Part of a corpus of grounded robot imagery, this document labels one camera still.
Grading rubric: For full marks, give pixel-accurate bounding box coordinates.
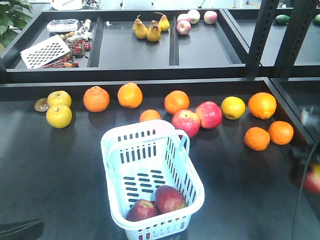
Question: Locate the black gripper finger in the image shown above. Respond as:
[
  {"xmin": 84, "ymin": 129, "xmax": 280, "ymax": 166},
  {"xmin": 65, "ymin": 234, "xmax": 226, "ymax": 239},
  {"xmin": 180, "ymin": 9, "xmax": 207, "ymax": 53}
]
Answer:
[{"xmin": 0, "ymin": 219, "xmax": 43, "ymax": 240}]

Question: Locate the light blue plastic basket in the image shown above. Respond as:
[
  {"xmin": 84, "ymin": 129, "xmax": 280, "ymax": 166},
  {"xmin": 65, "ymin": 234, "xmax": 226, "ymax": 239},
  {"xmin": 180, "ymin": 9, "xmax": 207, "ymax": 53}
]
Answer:
[{"xmin": 100, "ymin": 119, "xmax": 205, "ymax": 240}]

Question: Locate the red apple mid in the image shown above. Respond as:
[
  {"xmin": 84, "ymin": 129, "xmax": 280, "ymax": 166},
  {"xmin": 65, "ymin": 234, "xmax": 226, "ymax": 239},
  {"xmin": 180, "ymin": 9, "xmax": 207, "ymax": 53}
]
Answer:
[{"xmin": 154, "ymin": 185, "xmax": 187, "ymax": 214}]

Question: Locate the red apple edge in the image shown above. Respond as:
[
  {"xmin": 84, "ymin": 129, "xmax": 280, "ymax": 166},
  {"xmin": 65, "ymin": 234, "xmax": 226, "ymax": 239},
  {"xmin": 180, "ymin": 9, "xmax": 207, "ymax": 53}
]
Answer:
[{"xmin": 290, "ymin": 162, "xmax": 320, "ymax": 194}]

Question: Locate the orange behind basket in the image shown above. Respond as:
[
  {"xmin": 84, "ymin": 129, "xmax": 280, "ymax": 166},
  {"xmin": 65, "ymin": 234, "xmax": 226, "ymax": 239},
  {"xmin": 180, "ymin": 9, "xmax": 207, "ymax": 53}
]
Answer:
[{"xmin": 139, "ymin": 109, "xmax": 162, "ymax": 122}]

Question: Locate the orange behind red apples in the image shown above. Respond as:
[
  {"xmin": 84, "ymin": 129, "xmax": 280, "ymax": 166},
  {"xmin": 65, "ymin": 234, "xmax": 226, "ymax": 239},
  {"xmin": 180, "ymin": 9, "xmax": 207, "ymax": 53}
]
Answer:
[{"xmin": 164, "ymin": 90, "xmax": 190, "ymax": 115}]

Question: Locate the yellow apple pear front left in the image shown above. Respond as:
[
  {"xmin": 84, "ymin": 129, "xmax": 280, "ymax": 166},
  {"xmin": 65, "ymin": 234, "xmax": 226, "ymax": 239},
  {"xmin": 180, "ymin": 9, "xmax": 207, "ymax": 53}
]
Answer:
[{"xmin": 46, "ymin": 104, "xmax": 73, "ymax": 129}]

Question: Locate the yellow apple pear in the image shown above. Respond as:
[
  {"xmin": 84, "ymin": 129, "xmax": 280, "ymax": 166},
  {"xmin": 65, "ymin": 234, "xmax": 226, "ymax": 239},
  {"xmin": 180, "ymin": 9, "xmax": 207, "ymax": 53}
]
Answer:
[
  {"xmin": 221, "ymin": 96, "xmax": 246, "ymax": 120},
  {"xmin": 46, "ymin": 104, "xmax": 73, "ymax": 129},
  {"xmin": 47, "ymin": 90, "xmax": 72, "ymax": 108}
]

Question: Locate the yellow apple pear back left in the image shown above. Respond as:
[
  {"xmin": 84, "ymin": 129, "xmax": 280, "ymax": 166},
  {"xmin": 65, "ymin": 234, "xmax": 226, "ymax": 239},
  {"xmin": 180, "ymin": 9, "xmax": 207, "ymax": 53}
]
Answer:
[{"xmin": 47, "ymin": 90, "xmax": 72, "ymax": 108}]

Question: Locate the orange with nub left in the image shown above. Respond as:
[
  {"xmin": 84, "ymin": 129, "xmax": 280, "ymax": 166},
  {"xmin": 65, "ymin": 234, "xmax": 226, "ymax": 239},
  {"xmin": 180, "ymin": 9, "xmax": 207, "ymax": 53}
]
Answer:
[{"xmin": 83, "ymin": 86, "xmax": 110, "ymax": 113}]

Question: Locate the bright red apple left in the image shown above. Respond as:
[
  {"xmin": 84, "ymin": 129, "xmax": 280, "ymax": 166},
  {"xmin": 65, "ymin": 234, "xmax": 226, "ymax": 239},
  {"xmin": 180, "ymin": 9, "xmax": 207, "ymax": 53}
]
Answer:
[{"xmin": 171, "ymin": 109, "xmax": 201, "ymax": 138}]

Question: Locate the bright red apple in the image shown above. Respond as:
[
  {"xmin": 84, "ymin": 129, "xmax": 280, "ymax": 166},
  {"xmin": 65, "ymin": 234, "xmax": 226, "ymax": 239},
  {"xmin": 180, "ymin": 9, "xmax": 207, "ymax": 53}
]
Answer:
[
  {"xmin": 195, "ymin": 101, "xmax": 223, "ymax": 129},
  {"xmin": 171, "ymin": 109, "xmax": 201, "ymax": 138}
]

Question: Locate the white electronic scale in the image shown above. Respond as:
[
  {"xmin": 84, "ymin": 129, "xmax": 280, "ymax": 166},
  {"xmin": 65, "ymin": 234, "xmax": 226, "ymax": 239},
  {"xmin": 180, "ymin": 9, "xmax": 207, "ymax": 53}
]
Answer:
[{"xmin": 46, "ymin": 18, "xmax": 79, "ymax": 33}]

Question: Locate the bright red apple right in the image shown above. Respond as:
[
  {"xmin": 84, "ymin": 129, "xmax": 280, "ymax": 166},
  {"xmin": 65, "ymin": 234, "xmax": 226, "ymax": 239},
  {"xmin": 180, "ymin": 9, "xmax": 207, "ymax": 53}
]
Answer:
[{"xmin": 195, "ymin": 101, "xmax": 223, "ymax": 129}]

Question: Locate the orange small front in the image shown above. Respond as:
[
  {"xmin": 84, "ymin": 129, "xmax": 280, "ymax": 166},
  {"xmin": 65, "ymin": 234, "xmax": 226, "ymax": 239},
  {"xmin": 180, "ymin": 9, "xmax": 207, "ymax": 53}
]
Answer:
[{"xmin": 244, "ymin": 127, "xmax": 270, "ymax": 151}]

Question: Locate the orange small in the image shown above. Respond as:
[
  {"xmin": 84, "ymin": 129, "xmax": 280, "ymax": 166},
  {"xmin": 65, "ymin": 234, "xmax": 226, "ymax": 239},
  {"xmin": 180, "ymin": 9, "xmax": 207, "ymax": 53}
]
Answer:
[
  {"xmin": 244, "ymin": 127, "xmax": 270, "ymax": 151},
  {"xmin": 268, "ymin": 121, "xmax": 294, "ymax": 145}
]

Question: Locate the black wooden produce display stand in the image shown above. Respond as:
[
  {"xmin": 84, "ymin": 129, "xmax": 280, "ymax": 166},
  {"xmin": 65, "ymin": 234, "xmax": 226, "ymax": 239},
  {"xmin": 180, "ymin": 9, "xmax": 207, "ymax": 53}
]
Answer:
[{"xmin": 0, "ymin": 9, "xmax": 320, "ymax": 240}]

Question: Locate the large orange with nub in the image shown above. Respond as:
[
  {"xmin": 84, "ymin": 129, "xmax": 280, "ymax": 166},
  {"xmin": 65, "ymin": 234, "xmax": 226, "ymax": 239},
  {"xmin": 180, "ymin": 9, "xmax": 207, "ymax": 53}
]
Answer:
[{"xmin": 248, "ymin": 92, "xmax": 277, "ymax": 120}]

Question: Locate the orange small right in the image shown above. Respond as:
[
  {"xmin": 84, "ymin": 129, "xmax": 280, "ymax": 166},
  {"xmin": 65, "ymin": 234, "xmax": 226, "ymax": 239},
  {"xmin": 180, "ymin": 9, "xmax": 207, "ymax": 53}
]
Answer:
[{"xmin": 268, "ymin": 121, "xmax": 294, "ymax": 145}]

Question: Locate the black upright shelf post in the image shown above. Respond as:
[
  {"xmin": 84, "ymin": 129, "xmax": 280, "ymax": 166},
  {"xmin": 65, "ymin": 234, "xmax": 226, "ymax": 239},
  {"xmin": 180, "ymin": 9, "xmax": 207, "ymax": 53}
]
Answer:
[{"xmin": 245, "ymin": 0, "xmax": 279, "ymax": 80}]

